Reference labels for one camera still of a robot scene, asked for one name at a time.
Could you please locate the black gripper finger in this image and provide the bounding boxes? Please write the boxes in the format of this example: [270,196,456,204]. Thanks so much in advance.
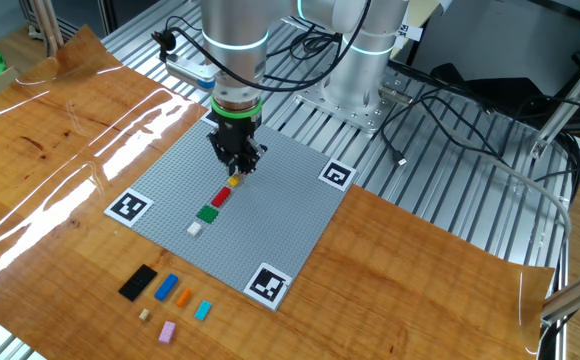
[207,138,240,177]
[238,147,269,177]

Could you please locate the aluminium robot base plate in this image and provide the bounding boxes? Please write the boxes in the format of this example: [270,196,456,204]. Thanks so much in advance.
[294,69,416,135]

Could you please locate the pink lego brick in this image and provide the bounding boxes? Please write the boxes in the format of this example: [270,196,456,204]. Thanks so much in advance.
[157,320,177,345]

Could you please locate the black lego plate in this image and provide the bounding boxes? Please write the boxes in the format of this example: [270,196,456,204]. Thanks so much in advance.
[117,263,159,303]

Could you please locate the white qr label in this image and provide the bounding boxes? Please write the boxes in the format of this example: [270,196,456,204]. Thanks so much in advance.
[399,22,424,42]

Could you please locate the thick grey cable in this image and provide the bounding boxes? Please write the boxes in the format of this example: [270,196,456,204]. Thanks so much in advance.
[419,107,574,241]

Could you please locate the green lego plate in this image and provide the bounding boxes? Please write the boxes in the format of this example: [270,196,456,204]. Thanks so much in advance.
[195,204,220,225]

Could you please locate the wood grain table mat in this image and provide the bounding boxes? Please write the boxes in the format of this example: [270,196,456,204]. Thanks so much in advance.
[0,24,556,360]

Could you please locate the grey lego baseplate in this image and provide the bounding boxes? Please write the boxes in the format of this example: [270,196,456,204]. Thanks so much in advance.
[103,112,358,312]

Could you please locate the tan slanted frame legs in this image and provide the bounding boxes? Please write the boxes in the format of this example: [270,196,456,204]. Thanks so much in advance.
[29,0,66,56]

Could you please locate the cyan lego brick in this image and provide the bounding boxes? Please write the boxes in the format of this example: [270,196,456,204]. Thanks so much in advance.
[193,299,213,322]

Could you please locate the blue lego brick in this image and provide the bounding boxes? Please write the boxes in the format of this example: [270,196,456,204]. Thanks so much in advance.
[153,272,180,302]

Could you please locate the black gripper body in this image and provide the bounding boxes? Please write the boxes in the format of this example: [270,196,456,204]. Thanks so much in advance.
[206,115,269,160]

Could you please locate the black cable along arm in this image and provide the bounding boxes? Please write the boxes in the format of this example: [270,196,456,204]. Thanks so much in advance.
[150,0,371,94]

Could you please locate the red lego brick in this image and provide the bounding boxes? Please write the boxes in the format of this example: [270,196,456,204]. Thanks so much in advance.
[210,185,233,209]

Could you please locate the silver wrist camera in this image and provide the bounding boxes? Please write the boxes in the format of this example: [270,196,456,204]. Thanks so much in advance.
[163,52,219,92]

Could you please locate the aluminium profile beam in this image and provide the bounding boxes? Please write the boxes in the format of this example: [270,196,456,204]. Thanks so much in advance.
[529,39,580,160]
[539,259,580,327]

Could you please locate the black loose usb cable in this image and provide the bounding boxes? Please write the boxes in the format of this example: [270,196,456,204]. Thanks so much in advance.
[379,94,511,166]

